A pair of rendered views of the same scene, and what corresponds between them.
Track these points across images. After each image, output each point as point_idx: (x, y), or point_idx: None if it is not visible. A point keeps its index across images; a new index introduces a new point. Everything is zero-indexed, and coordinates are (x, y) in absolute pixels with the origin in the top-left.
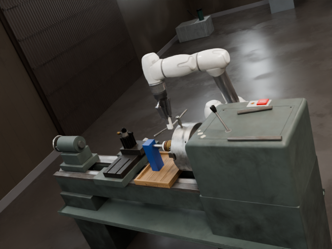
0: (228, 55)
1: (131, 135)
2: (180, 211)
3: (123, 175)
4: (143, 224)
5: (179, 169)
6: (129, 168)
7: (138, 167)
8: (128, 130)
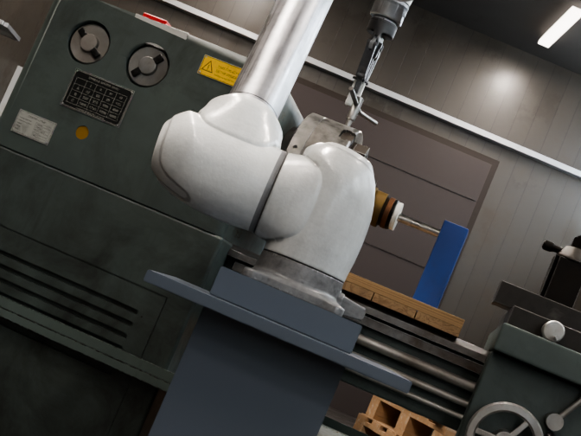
0: None
1: (553, 259)
2: (324, 434)
3: (497, 326)
4: None
5: None
6: (499, 325)
7: (490, 338)
8: (569, 247)
